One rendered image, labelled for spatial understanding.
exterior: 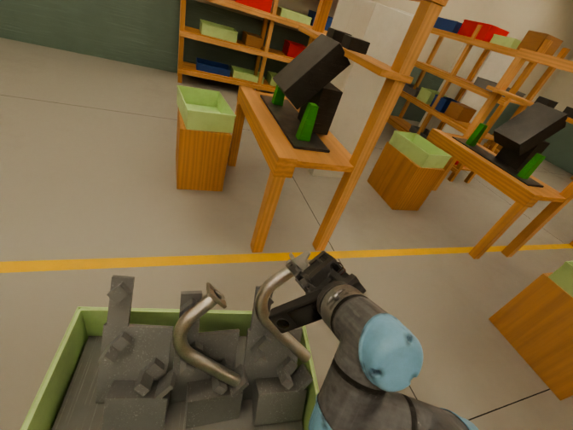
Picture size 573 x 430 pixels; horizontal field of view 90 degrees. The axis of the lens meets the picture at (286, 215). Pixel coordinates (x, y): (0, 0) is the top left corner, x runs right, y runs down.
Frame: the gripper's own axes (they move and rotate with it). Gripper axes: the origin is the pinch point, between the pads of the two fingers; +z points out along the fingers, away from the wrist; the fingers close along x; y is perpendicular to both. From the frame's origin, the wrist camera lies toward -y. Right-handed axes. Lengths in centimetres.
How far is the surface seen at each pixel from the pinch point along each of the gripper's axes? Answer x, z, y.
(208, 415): -17.3, 4.1, -37.8
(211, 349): -5.4, 6.9, -27.2
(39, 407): 12, 3, -56
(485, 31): -65, 324, 480
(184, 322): 7.4, -0.5, -24.1
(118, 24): 294, 541, 46
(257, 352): -13.3, 4.4, -19.2
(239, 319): -11.5, 20.8, -20.9
